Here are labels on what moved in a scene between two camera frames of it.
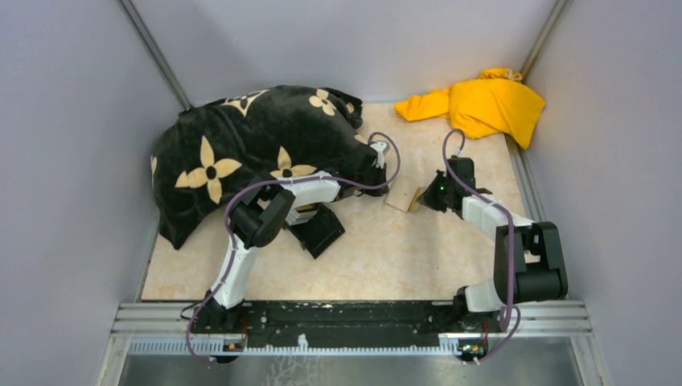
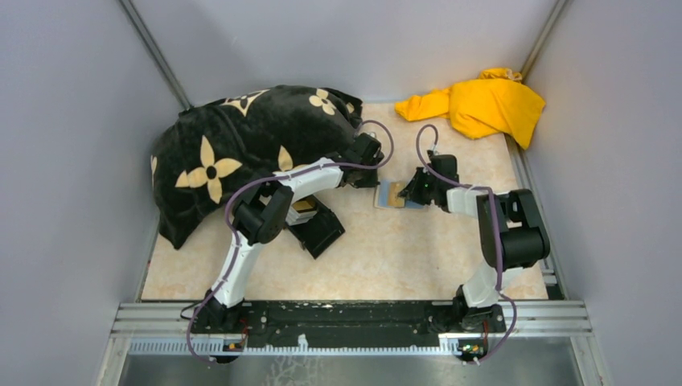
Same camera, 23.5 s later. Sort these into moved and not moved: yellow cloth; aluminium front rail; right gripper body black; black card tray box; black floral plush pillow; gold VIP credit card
Moved: gold VIP credit card; right gripper body black
Not moved: black floral plush pillow; yellow cloth; aluminium front rail; black card tray box
